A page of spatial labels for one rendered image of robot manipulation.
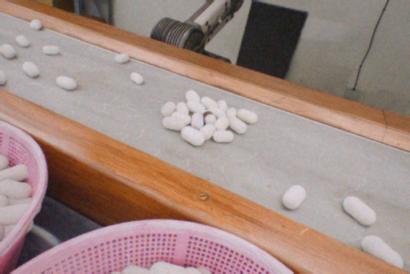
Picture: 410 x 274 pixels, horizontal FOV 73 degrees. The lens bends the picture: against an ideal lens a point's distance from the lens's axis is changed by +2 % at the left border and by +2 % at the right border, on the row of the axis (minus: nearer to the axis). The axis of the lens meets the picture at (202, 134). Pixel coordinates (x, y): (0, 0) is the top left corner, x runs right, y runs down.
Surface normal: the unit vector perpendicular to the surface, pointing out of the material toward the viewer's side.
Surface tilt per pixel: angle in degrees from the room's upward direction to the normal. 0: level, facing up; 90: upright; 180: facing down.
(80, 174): 90
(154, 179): 0
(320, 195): 0
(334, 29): 90
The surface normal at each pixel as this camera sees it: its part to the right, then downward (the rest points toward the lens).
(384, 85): -0.40, 0.44
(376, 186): 0.17, -0.83
